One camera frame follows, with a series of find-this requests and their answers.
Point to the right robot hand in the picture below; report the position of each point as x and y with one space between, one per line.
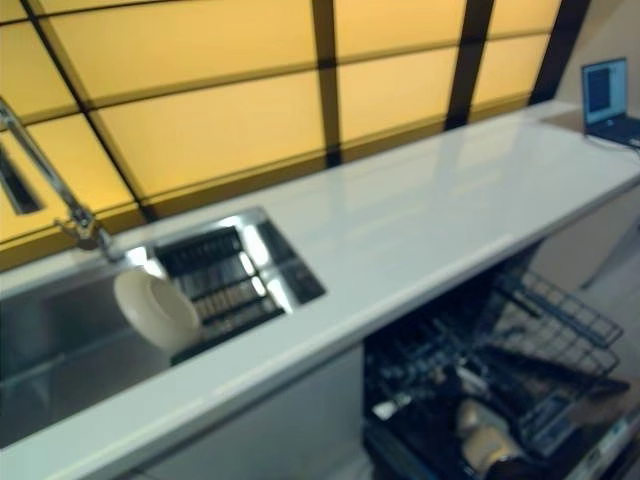
492 447

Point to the open dishwasher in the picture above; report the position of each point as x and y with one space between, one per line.
615 440

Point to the white cabinet door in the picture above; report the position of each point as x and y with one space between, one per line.
575 250
275 425

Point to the black dish drying rack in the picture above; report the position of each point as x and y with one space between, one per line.
220 280

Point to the open laptop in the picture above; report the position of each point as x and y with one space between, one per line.
602 90

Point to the stainless steel sink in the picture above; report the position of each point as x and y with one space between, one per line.
50 350

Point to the chrome kitchen faucet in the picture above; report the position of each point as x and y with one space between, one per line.
77 225

